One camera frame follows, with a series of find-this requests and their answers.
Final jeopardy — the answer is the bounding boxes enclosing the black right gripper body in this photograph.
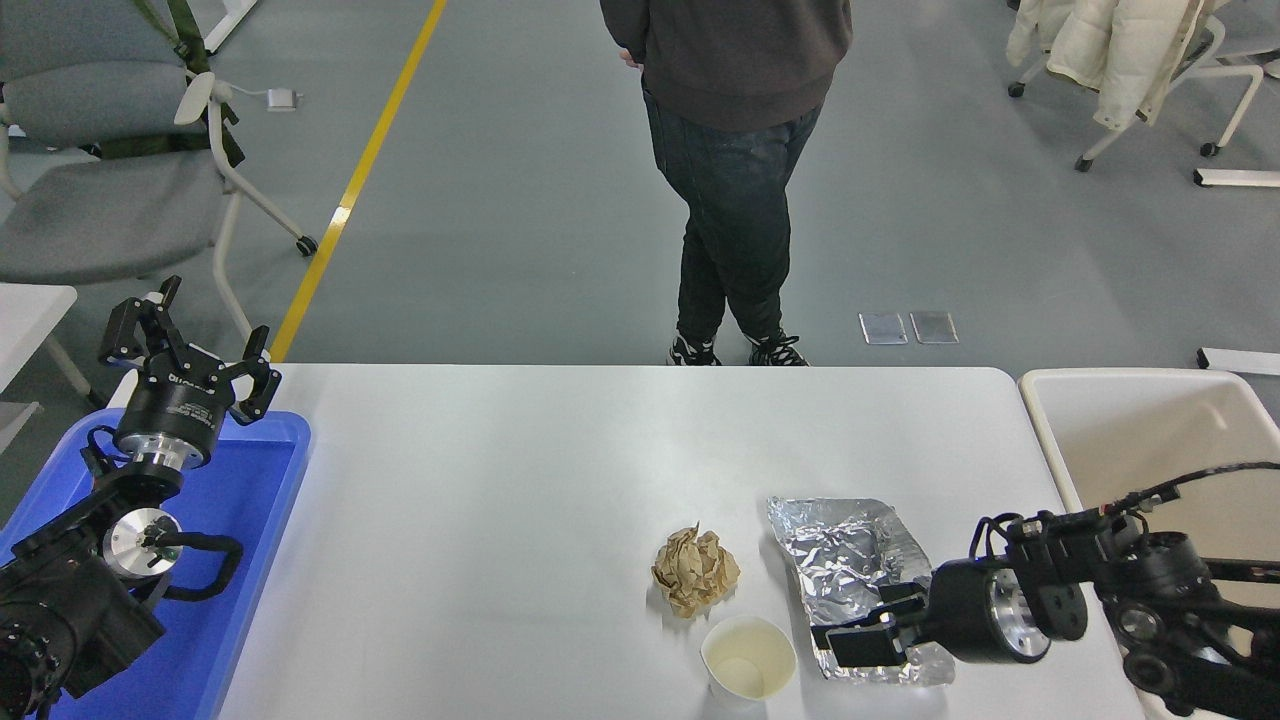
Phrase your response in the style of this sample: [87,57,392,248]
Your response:
[921,557,1002,665]

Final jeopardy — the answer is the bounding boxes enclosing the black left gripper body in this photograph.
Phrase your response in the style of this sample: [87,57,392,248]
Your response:
[113,358,237,463]

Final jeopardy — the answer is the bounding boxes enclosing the silver foil tray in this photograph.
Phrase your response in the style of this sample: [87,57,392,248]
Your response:
[766,495,957,688]

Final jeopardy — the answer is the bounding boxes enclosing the white paper cup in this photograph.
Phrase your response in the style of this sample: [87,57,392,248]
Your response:
[700,615,798,707]

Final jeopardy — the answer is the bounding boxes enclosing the tan paper ball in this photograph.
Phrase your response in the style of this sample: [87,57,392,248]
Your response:
[651,523,742,619]

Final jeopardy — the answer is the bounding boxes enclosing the white side table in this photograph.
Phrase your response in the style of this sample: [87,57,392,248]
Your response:
[0,283,107,453]

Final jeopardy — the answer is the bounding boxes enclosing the grey office chair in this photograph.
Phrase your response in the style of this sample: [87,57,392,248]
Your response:
[0,0,320,344]

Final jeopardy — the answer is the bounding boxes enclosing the blue plastic tray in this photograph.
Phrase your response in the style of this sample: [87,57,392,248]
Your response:
[0,409,312,720]

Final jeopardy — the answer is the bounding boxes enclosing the large pale plastic bin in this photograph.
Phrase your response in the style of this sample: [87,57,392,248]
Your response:
[1018,368,1280,720]

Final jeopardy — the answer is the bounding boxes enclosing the white table leg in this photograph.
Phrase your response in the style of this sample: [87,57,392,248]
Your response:
[203,0,261,56]

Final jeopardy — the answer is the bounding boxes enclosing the person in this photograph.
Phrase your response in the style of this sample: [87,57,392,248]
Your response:
[598,0,855,368]

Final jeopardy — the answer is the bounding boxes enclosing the cream padded coat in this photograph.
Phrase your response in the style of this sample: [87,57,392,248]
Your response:
[1005,0,1227,132]

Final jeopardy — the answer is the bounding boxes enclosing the grey seat white chair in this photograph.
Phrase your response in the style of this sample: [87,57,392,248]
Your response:
[1215,0,1280,80]

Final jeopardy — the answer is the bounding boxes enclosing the white power adapter with cable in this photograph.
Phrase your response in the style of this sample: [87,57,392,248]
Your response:
[232,85,303,113]

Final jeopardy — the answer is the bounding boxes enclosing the olive green strap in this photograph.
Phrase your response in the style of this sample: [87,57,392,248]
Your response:
[95,0,247,167]

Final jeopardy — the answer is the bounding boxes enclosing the white frame chair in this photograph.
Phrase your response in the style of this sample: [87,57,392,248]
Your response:
[1007,0,1267,174]

